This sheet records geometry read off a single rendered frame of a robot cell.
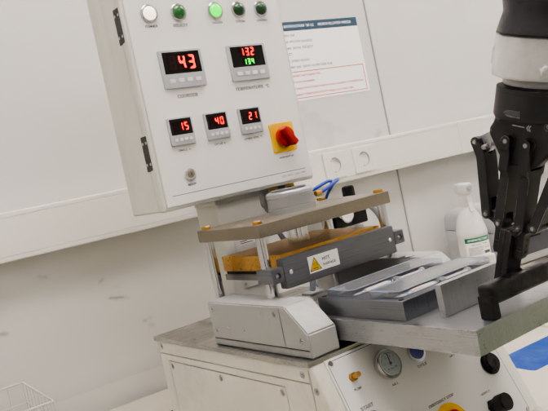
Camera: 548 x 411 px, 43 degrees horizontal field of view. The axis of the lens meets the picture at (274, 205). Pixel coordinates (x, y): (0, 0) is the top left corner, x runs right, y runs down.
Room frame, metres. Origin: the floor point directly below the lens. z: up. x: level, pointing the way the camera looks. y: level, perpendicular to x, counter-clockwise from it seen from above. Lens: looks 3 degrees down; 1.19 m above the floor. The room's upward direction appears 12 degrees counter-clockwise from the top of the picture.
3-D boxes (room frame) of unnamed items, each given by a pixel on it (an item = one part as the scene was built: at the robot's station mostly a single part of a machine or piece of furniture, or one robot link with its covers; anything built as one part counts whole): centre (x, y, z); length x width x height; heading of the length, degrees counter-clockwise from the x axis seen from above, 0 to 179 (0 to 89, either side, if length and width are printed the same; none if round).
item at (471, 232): (1.85, -0.50, 0.92); 0.09 x 0.08 x 0.25; 6
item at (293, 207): (1.19, -0.03, 1.08); 0.31 x 0.24 x 0.13; 125
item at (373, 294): (0.93, -0.19, 0.99); 0.18 x 0.06 x 0.02; 125
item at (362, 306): (0.97, -0.16, 0.98); 0.20 x 0.17 x 0.03; 125
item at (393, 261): (1.17, -0.19, 0.97); 0.26 x 0.05 x 0.07; 35
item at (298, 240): (1.16, -0.04, 1.07); 0.22 x 0.17 x 0.10; 125
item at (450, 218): (1.97, -0.61, 0.88); 0.25 x 0.20 x 0.17; 26
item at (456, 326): (0.93, -0.19, 0.97); 0.30 x 0.22 x 0.08; 35
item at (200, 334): (1.18, -0.01, 0.93); 0.46 x 0.35 x 0.01; 35
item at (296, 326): (1.02, 0.04, 0.97); 0.25 x 0.05 x 0.07; 35
